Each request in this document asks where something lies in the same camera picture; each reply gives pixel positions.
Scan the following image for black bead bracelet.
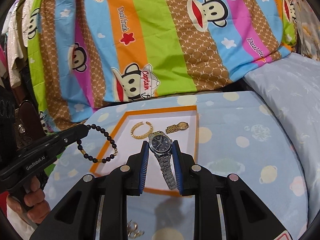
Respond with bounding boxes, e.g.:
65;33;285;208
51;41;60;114
76;123;118;164

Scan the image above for orange white jewelry tray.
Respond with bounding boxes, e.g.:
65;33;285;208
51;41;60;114
89;106;199;197

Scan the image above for person's left hand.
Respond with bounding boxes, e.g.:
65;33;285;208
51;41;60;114
6;177;50;224

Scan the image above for gold wrist watch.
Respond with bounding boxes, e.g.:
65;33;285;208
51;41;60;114
165;121;189;134

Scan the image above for black electric fan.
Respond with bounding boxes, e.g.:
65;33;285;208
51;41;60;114
14;100;46;148

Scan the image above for white sleeve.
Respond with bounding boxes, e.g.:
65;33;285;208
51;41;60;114
7;205;35;240

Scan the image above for gold earrings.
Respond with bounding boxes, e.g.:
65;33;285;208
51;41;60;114
127;220;145;239

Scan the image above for colourful monkey cartoon blanket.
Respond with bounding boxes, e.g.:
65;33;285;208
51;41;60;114
28;0;297;133

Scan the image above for hanging white clothes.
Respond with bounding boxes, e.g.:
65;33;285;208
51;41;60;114
2;0;39;88

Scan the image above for light blue patterned pillow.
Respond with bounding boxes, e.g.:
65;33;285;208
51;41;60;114
244;53;319;221

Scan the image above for gold chain bracelet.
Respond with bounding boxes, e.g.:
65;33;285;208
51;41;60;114
130;121;154;140

